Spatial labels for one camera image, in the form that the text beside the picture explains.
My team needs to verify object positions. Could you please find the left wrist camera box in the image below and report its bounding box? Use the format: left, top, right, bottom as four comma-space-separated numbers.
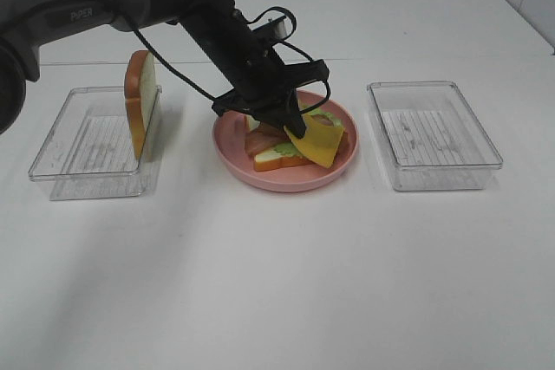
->
253, 16, 288, 42

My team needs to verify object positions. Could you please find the bread slice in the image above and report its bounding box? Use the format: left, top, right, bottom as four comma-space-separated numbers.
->
245, 114, 313, 173
124, 50, 157, 160

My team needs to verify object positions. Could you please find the bacon strip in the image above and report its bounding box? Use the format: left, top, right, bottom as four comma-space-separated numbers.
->
245, 123, 289, 157
312, 114, 349, 154

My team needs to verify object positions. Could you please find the pink round plate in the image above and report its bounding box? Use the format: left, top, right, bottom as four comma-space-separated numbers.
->
212, 100, 359, 192

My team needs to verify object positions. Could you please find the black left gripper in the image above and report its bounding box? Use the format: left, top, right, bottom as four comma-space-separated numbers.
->
211, 47, 330, 140

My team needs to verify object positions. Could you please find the clear plastic tray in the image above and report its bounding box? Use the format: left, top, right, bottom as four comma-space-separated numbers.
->
367, 81, 503, 191
28, 85, 162, 201

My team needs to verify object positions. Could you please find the right clear plastic tray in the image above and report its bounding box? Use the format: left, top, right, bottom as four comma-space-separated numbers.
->
367, 81, 503, 191

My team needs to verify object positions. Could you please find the green lettuce leaf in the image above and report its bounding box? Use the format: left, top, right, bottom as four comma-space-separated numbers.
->
271, 108, 347, 166

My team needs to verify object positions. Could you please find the left clear plastic tray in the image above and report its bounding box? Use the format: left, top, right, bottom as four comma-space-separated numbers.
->
28, 85, 162, 201

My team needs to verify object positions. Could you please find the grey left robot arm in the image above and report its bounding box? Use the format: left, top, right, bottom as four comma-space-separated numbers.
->
1, 0, 329, 138

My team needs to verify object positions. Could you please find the yellow cheese slice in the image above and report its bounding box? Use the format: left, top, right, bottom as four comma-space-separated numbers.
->
284, 114, 344, 168

